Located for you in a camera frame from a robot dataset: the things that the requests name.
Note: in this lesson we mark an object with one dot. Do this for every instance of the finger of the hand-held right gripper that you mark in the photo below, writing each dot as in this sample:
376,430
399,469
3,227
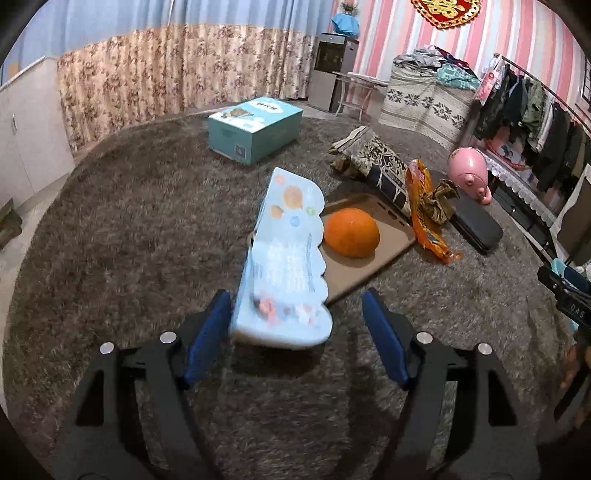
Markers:
565,297
581,281

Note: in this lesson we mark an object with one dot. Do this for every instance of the small potted plant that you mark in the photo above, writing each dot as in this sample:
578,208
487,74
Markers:
349,7

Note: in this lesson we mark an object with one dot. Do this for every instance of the person's right hand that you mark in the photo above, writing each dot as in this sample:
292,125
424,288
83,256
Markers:
575,362

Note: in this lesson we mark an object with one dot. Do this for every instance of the grey water dispenser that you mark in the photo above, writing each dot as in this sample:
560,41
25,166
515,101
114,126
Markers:
330,69

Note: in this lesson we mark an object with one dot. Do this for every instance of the black and white snack wrapper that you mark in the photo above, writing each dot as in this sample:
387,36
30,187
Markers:
374,161

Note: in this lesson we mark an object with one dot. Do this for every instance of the row of hanging clothes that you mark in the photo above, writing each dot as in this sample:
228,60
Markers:
535,120

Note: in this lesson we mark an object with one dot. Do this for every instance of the patterned beige cloth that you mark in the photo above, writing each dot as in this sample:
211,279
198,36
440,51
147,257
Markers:
425,106

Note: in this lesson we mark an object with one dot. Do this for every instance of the teal cardboard box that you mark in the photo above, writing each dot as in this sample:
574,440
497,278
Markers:
251,129

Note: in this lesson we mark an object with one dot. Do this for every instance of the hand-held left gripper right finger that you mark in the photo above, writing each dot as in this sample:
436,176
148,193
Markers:
385,341

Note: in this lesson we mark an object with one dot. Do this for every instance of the small round side table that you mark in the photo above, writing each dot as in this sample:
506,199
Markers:
362,83

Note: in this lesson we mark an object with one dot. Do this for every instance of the brown wrapper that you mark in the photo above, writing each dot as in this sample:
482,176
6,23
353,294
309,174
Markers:
441,201

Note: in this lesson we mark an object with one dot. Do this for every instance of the low dark cabinet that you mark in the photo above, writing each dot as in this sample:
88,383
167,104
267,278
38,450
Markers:
521,217

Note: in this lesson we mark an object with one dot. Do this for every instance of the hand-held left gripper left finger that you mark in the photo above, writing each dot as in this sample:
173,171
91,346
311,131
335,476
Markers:
207,341

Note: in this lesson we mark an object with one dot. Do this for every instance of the black zip case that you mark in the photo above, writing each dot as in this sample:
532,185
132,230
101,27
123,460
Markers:
478,228

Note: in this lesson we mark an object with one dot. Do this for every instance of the pile of folded clothes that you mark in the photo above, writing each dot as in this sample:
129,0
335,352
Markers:
434,62

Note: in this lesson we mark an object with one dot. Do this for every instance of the orange fruit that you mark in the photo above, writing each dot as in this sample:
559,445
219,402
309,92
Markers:
351,233

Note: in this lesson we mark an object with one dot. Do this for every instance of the colourful picture board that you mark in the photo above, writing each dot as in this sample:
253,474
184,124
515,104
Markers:
510,150

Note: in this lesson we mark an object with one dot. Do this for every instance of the pink pig mug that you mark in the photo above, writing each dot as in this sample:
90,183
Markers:
466,168

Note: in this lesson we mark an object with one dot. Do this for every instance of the blue cloth cover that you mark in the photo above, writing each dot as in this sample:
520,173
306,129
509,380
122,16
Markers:
345,24

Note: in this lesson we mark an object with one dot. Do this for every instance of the pink hanging packet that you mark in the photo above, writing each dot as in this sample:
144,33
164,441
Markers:
490,81

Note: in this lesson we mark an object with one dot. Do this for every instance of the orange snack wrapper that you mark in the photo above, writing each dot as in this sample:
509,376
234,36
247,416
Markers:
427,230

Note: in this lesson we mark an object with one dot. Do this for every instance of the metal clothes rack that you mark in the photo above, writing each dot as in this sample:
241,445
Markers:
540,81

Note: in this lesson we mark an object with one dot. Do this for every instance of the brown furniture with white cover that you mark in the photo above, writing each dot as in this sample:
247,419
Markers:
577,217

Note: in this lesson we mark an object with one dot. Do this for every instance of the brown shaggy blanket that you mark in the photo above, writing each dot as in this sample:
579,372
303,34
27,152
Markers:
138,230

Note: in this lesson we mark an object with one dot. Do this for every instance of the blue floral curtain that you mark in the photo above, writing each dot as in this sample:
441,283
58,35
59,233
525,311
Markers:
184,60

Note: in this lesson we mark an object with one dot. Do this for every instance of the white lace cloth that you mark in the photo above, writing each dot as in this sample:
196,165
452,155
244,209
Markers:
521,189

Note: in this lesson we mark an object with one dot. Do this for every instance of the red heart wall decoration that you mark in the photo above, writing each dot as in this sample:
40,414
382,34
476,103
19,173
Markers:
445,11

